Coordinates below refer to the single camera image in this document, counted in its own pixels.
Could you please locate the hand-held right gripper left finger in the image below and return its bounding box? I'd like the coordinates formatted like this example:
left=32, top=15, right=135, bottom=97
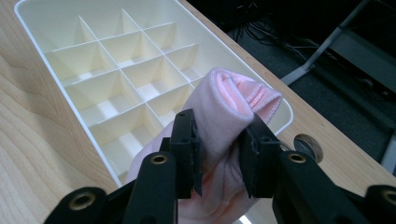
left=169, top=108, right=204, bottom=201

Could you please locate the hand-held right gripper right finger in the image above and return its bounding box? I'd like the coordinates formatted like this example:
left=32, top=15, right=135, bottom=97
left=237, top=113, right=284, bottom=199

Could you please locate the pink sock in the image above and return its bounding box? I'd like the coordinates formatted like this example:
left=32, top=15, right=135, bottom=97
left=125, top=66, right=284, bottom=224

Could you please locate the white divided storage box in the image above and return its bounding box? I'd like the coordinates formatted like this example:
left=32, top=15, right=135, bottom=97
left=13, top=0, right=294, bottom=189

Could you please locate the round table cable hole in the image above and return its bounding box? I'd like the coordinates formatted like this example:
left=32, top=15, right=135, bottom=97
left=292, top=133, right=324, bottom=164

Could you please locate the bundle of floor cables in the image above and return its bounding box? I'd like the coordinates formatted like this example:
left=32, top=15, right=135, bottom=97
left=228, top=18, right=316, bottom=63

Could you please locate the white metal desk frame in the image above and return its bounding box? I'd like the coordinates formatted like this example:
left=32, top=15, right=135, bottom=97
left=279, top=0, right=396, bottom=175

